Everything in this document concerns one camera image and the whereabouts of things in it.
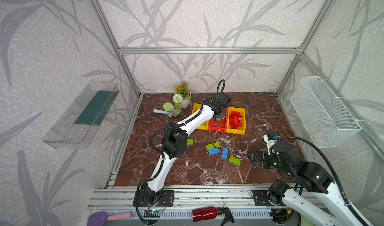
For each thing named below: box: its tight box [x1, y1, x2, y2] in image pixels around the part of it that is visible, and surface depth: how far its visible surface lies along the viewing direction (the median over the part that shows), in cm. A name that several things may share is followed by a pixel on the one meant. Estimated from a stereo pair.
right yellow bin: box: [226, 106, 247, 135], surface depth 99 cm
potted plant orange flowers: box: [173, 81, 192, 115], surface depth 104 cm
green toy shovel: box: [153, 102, 178, 117], surface depth 111 cm
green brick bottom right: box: [228, 155, 242, 166], surface depth 87 cm
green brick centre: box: [205, 143, 215, 151], surface depth 93 cm
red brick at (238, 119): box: [234, 112, 243, 127], surface depth 101 cm
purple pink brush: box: [87, 211, 133, 226], surface depth 69 cm
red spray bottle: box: [192, 202, 235, 226], surface depth 69 cm
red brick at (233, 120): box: [229, 111, 238, 130], surface depth 101 cm
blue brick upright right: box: [221, 147, 229, 160], surface depth 89 cm
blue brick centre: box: [208, 147, 220, 156], surface depth 91 cm
